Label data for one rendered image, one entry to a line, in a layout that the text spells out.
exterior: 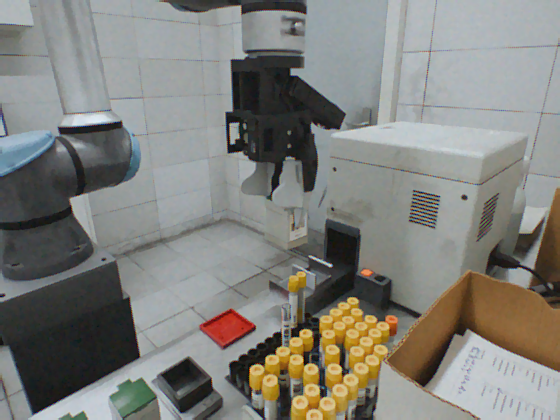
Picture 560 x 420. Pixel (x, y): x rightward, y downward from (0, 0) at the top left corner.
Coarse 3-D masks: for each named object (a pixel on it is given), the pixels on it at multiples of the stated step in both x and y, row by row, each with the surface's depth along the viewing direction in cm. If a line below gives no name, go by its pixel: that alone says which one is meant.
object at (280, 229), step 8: (272, 208) 49; (280, 208) 48; (288, 208) 48; (272, 216) 49; (280, 216) 48; (288, 216) 47; (272, 224) 50; (280, 224) 48; (288, 224) 47; (304, 224) 50; (272, 232) 50; (280, 232) 49; (288, 232) 48; (296, 232) 49; (304, 232) 50; (272, 240) 51; (280, 240) 49; (288, 240) 48; (296, 240) 49; (304, 240) 51; (288, 248) 49
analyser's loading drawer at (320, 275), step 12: (336, 252) 77; (312, 264) 69; (324, 264) 66; (336, 264) 72; (348, 264) 72; (312, 276) 63; (324, 276) 67; (336, 276) 68; (276, 288) 62; (312, 288) 64; (324, 288) 65; (276, 300) 63; (288, 300) 60
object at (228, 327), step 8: (224, 312) 62; (232, 312) 63; (208, 320) 60; (216, 320) 61; (224, 320) 61; (232, 320) 61; (240, 320) 61; (248, 320) 60; (200, 328) 59; (208, 328) 59; (216, 328) 59; (224, 328) 59; (232, 328) 59; (240, 328) 59; (248, 328) 59; (216, 336) 58; (224, 336) 58; (232, 336) 58; (240, 336) 57; (224, 344) 55
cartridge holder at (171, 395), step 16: (176, 368) 47; (192, 368) 48; (160, 384) 45; (176, 384) 47; (192, 384) 47; (208, 384) 45; (176, 400) 43; (192, 400) 44; (208, 400) 45; (176, 416) 43; (192, 416) 42
